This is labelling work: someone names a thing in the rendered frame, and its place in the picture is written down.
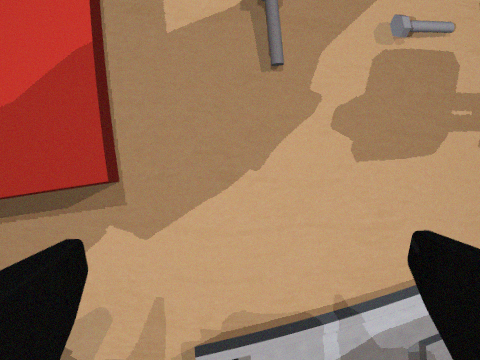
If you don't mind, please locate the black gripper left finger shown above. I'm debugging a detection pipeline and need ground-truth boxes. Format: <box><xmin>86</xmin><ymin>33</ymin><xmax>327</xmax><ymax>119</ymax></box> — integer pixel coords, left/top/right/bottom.
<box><xmin>0</xmin><ymin>239</ymin><xmax>88</xmax><ymax>360</ymax></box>

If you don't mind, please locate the grey bolt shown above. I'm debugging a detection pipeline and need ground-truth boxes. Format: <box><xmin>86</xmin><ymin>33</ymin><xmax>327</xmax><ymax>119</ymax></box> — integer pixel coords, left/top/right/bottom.
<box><xmin>390</xmin><ymin>15</ymin><xmax>454</xmax><ymax>37</ymax></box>
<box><xmin>262</xmin><ymin>0</ymin><xmax>284</xmax><ymax>66</ymax></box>

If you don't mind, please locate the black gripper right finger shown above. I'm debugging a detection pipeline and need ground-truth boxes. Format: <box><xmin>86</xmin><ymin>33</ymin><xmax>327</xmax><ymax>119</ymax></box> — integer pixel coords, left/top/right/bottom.
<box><xmin>408</xmin><ymin>230</ymin><xmax>480</xmax><ymax>360</ymax></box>

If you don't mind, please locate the red flat block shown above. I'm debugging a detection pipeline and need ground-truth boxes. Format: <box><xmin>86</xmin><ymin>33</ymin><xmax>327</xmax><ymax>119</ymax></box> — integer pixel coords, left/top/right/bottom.
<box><xmin>0</xmin><ymin>0</ymin><xmax>119</xmax><ymax>200</ymax></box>

